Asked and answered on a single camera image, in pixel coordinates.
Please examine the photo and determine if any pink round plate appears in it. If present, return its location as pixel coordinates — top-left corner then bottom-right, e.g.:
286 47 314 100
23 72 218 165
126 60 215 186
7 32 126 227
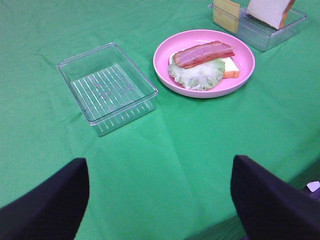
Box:
153 29 256 99

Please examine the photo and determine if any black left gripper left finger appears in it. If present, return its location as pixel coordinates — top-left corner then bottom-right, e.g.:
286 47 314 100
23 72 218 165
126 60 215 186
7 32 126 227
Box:
0 158 90 240

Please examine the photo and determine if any bacon strip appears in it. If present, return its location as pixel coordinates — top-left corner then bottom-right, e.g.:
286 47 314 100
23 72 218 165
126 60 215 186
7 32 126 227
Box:
173 40 236 69

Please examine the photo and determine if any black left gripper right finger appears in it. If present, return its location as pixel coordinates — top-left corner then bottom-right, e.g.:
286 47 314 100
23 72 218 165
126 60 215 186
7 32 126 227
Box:
230 155 320 240

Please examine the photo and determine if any green lettuce leaf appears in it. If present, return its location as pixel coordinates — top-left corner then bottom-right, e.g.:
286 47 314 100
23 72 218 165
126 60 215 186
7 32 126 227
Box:
168 58 225 91

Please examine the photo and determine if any clear plastic container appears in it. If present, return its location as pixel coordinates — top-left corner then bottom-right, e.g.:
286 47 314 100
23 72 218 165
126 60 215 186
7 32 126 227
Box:
57 42 158 137
208 0 307 52

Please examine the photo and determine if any bread slice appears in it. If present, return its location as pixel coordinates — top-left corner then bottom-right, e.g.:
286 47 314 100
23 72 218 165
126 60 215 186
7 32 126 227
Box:
168 55 240 79
246 0 295 30

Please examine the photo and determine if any right clear plastic container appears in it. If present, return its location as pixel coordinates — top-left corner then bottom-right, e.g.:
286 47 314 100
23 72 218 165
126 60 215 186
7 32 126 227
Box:
208 0 307 52

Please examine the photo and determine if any white object beyond table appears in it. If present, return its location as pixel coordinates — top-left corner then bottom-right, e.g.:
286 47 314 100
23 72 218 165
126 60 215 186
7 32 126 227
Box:
306 181 320 193

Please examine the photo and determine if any yellow cheese slice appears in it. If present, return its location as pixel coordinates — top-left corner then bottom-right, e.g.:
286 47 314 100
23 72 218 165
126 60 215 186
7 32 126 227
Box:
213 0 241 34

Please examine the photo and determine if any left clear plastic container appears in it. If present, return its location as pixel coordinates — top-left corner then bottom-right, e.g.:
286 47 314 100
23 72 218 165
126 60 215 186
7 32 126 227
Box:
57 42 158 137

